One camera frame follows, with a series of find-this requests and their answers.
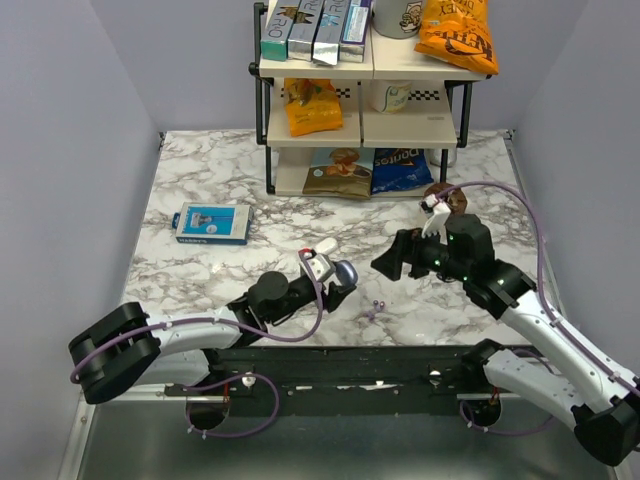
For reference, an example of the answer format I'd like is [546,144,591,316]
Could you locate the blue Doritos bag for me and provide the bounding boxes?
[371,148,434,195]

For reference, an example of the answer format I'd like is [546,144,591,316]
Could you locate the white yogurt cup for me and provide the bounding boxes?
[368,80,412,114]

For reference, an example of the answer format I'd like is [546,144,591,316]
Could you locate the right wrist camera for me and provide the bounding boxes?
[420,194,451,238]

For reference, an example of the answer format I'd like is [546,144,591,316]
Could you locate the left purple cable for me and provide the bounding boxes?
[69,249,326,440]

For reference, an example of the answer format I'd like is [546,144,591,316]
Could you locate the white earbud charging case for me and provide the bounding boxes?
[314,238,338,255]

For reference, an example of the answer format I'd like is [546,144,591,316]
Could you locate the brown cookie bag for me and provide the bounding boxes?
[302,147,375,199]

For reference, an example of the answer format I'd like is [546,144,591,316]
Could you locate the purple white box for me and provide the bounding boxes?
[339,0,371,63]

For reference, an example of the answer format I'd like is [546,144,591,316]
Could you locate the blue razor box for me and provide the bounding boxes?
[172,202,254,245]

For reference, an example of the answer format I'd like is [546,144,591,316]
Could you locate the purple cable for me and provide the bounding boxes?
[69,249,326,440]
[429,180,640,437]

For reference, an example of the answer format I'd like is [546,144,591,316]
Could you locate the orange snack bag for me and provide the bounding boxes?
[284,78,343,137]

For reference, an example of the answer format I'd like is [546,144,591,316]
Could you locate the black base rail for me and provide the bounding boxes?
[166,340,504,417]

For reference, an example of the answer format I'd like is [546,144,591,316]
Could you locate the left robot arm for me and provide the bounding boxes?
[68,271,358,404]

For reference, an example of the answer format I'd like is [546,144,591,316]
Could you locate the grey printed mug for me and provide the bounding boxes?
[372,0,425,39]

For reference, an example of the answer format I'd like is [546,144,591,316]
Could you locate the purple earbud charging case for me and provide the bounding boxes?
[334,260,359,286]

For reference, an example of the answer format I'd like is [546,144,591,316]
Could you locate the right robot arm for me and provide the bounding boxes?
[371,214,639,466]

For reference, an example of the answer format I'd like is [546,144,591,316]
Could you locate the teal RO box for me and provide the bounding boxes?
[260,0,300,62]

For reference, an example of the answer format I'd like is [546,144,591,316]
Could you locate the silver can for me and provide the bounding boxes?
[428,148,457,167]

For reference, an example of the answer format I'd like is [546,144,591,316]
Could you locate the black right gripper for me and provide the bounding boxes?
[370,222,471,282]

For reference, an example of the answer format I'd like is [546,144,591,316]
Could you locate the silver blue RO box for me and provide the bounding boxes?
[312,0,350,66]

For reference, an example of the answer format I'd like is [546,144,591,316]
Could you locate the beige three-tier shelf rack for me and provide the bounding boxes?
[249,1,483,196]

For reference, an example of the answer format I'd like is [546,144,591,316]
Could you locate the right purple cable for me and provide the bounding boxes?
[429,180,640,437]

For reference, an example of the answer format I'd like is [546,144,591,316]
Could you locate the orange kettle chips bag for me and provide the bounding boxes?
[414,0,500,76]

